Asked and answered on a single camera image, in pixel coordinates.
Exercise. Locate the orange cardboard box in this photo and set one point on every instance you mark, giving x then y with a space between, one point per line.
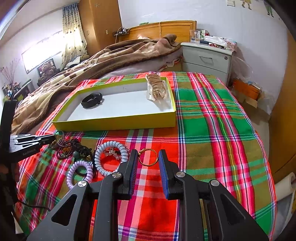
247 89

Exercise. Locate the cartoon children wall sticker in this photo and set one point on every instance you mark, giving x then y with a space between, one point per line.
259 6

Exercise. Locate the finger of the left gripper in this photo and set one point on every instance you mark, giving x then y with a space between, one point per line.
28 147
25 138

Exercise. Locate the black beads with green pendant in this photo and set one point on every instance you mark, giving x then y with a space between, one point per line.
82 152

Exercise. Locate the wooden headboard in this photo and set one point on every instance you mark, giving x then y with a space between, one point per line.
160 29

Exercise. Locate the clear bag of gold jewelry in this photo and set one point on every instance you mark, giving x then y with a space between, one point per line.
156 87

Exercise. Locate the black smart band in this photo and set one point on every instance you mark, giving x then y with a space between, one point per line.
92 100

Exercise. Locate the grey nightstand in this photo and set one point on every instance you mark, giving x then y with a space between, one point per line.
209 60

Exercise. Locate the yellow-green shallow box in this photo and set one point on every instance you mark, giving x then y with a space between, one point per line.
124 107

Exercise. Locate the wooden wardrobe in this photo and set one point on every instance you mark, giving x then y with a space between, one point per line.
100 20

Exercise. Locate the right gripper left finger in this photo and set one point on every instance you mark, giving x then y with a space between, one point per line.
90 209

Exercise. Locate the brown patterned blanket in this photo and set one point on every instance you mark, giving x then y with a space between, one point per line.
37 104

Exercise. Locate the clutter on nightstand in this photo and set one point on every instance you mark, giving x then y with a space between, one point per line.
203 37

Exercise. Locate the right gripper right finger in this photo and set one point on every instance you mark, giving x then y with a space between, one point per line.
206 207

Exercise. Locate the plaid cloth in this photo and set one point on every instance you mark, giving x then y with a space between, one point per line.
213 138

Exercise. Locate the wooden door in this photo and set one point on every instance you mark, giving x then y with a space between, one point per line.
282 121

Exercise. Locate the patterned curtain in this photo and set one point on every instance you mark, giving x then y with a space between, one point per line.
74 42

